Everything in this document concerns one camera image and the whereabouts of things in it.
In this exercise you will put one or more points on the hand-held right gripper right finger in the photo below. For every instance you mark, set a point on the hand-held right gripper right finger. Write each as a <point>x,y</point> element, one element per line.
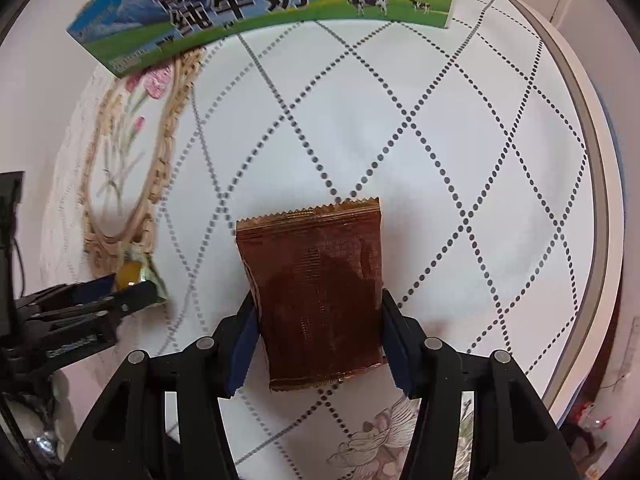
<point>400,355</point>

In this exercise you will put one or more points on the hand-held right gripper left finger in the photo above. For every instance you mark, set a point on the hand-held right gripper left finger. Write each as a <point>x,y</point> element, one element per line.
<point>242,350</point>

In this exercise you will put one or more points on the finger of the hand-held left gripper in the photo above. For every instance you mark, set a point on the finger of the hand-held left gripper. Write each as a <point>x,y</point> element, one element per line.
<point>95,287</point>
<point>137,296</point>

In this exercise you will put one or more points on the small candy packet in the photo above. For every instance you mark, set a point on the small candy packet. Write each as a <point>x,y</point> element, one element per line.
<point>150,272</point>

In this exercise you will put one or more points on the brown snack packet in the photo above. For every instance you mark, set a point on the brown snack packet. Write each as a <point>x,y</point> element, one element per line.
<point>315,280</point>

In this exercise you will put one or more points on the blue green milk carton box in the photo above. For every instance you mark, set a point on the blue green milk carton box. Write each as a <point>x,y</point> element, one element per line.
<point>250,0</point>

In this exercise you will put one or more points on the white dotted diamond tablecloth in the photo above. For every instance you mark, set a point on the white dotted diamond tablecloth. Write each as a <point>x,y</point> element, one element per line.
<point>400,170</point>

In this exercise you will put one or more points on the dark furniture piece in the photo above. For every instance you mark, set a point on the dark furniture piece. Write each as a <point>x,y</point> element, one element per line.
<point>580,435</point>

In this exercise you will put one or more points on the white round table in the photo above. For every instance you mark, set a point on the white round table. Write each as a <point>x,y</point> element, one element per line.
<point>602,185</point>

